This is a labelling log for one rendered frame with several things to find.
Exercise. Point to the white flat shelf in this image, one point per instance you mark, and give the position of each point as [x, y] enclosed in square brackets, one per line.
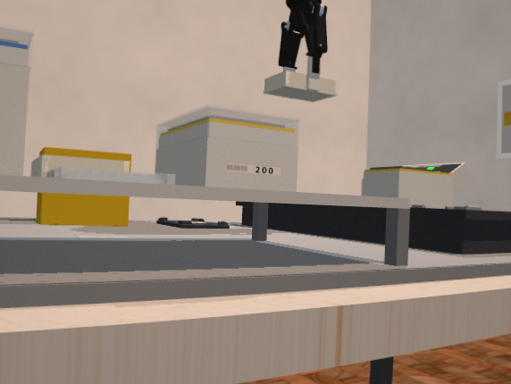
[397, 215]

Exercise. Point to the grey perforated base plate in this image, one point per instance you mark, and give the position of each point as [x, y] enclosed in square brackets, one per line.
[48, 265]

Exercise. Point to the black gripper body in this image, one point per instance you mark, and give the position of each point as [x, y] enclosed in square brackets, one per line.
[304, 5]

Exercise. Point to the dark grey square pad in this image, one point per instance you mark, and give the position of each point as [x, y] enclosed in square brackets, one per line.
[195, 223]

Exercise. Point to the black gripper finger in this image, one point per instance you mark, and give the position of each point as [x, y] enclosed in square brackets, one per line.
[313, 42]
[290, 42]

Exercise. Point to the yellow tip rack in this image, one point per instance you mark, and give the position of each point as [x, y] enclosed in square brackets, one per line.
[422, 186]

